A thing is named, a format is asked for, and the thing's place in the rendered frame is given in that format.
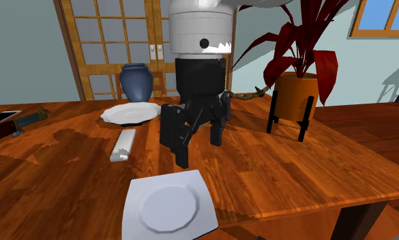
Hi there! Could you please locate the red plant in orange pot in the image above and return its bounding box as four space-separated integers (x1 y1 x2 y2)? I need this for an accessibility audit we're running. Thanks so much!
231 0 351 143

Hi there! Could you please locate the white round plate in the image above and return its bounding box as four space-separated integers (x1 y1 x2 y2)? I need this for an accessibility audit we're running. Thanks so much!
100 101 162 127

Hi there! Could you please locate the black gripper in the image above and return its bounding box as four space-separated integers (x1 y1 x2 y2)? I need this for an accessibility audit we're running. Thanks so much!
159 57 232 169

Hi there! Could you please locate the white square plate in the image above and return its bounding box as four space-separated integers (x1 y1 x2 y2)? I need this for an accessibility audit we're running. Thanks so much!
121 169 219 240

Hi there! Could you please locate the blue ceramic vase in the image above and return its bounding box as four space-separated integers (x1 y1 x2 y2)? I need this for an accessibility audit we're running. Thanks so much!
119 63 154 104

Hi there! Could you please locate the white rectangular bar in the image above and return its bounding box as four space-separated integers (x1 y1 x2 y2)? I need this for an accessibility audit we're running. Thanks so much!
109 128 137 163

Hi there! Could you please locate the brown twisted branch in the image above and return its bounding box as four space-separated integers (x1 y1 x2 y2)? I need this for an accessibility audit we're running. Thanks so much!
226 85 271 101

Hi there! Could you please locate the wooden table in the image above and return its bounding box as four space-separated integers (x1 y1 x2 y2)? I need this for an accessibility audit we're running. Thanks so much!
0 93 399 240

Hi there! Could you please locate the wooden framed window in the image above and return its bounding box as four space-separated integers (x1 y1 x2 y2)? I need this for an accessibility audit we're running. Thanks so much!
349 0 399 38

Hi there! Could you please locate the white smartphone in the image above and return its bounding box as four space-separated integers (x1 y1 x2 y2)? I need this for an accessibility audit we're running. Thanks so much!
0 110 23 127

